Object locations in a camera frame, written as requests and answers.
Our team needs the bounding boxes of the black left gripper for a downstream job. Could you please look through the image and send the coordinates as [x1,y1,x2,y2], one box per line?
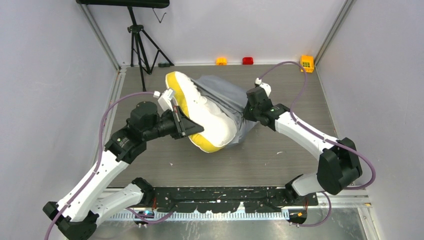
[143,105,203,141]

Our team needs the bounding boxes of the grey pillowcase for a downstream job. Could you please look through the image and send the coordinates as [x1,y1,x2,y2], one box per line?
[192,75,258,148]

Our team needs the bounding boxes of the white yellow pillow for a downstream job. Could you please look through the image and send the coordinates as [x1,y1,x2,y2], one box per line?
[165,71,237,153]

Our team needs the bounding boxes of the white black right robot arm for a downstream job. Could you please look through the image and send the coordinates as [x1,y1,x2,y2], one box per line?
[243,86,363,205]

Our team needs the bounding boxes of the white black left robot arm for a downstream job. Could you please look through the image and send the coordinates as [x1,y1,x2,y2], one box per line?
[43,101,204,240]

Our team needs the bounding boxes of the red toy block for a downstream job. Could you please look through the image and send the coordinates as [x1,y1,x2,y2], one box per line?
[242,56,254,65]

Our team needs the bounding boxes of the orange toy block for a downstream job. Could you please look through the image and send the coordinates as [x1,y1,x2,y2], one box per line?
[215,57,228,66]

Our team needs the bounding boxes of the yellow window toy block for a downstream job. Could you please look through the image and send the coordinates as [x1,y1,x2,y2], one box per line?
[299,55,315,73]

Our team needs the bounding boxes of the black overhead panel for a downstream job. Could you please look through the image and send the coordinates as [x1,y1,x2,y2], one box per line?
[75,0,170,9]

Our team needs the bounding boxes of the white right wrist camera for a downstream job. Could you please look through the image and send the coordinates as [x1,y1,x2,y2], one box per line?
[254,78,272,97]

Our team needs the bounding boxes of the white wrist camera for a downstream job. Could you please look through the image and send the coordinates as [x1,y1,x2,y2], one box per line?
[254,78,272,97]
[153,88,175,111]

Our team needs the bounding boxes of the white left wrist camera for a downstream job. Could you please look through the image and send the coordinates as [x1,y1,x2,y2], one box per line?
[153,88,175,111]

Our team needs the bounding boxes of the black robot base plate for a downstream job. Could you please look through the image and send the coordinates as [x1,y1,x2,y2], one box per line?
[134,186,318,214]

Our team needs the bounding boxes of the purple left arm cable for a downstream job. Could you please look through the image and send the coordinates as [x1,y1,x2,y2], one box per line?
[43,91,156,240]

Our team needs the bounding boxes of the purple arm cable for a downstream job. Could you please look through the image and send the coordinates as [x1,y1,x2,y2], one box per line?
[43,91,156,240]
[258,61,377,190]

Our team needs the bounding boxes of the black camera tripod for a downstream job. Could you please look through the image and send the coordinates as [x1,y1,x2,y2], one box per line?
[127,6,175,92]

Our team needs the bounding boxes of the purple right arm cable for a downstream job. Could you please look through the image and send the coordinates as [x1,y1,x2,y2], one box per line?
[258,61,377,190]

